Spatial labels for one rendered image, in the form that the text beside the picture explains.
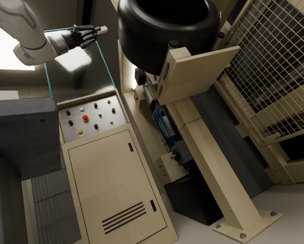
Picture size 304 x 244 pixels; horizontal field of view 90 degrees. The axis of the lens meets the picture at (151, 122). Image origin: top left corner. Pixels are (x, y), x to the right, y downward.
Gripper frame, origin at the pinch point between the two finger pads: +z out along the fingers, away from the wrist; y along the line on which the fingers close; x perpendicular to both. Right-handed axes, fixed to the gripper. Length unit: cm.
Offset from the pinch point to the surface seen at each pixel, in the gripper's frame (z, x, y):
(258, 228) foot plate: 4, 125, 20
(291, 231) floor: 8, 128, 8
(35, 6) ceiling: 8, -250, 115
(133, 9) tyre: 13.8, 9.8, -12.3
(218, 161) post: 15, 94, 25
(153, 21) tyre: 17.5, 21.6, -12.6
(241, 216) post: 4, 120, 25
